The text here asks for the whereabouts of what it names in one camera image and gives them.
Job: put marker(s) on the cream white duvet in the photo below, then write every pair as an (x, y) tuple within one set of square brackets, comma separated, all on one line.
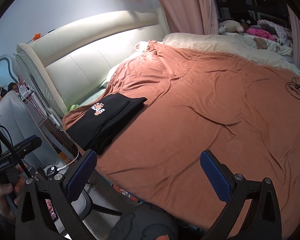
[(228, 44)]

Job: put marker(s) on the cream leather headboard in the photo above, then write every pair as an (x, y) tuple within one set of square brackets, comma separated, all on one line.
[(69, 65)]

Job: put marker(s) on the pink curtain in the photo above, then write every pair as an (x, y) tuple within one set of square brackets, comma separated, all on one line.
[(191, 16)]

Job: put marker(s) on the pink cloth pile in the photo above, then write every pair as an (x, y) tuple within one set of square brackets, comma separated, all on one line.
[(261, 33)]

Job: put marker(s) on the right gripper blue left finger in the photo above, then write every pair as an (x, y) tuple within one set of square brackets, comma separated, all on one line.
[(78, 175)]

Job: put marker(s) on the bear print pillow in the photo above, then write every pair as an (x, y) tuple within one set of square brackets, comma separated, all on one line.
[(262, 43)]

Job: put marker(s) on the person's left hand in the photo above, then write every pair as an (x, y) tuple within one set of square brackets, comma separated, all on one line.
[(5, 189)]

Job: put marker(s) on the grey plush toy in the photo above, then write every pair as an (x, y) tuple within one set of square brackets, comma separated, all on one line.
[(230, 26)]

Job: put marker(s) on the black bear print t-shirt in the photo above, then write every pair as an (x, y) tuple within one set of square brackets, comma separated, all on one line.
[(104, 120)]

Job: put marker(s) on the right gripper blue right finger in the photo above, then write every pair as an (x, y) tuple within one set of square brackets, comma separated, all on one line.
[(218, 174)]

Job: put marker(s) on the orange bed blanket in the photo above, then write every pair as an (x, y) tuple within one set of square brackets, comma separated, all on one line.
[(245, 113)]

